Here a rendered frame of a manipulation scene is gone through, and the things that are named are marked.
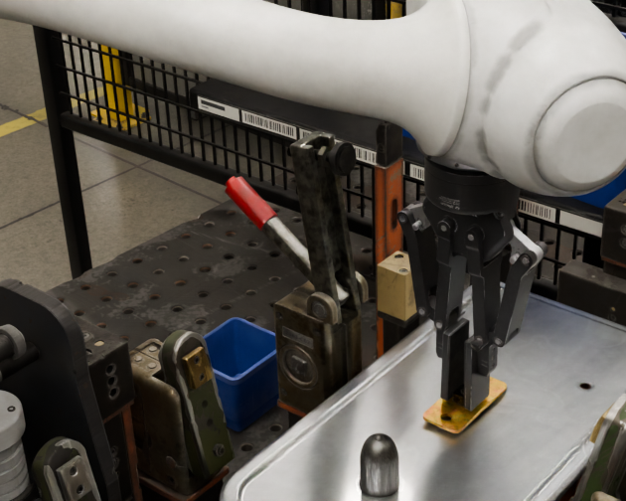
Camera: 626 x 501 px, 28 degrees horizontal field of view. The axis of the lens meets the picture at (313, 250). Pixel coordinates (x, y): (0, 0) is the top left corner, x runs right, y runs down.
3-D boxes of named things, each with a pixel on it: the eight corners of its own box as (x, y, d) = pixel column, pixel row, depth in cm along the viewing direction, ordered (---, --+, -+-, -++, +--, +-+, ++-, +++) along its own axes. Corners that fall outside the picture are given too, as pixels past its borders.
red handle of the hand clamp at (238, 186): (334, 306, 112) (219, 182, 115) (324, 319, 113) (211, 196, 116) (362, 286, 115) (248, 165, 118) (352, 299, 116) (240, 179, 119)
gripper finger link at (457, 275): (452, 226, 99) (437, 219, 99) (439, 337, 105) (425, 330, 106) (480, 206, 101) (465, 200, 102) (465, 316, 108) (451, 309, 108)
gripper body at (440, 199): (400, 154, 97) (399, 256, 101) (494, 183, 92) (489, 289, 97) (454, 120, 102) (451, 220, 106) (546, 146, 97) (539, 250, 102)
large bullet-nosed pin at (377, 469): (384, 517, 100) (383, 453, 97) (353, 501, 102) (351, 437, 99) (406, 495, 102) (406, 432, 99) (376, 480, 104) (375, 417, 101)
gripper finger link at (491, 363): (486, 315, 104) (517, 326, 103) (485, 365, 107) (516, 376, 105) (476, 323, 103) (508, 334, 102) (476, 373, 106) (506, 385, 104)
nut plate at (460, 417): (457, 434, 105) (457, 423, 105) (419, 418, 108) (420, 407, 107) (509, 387, 111) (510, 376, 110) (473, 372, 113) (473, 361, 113)
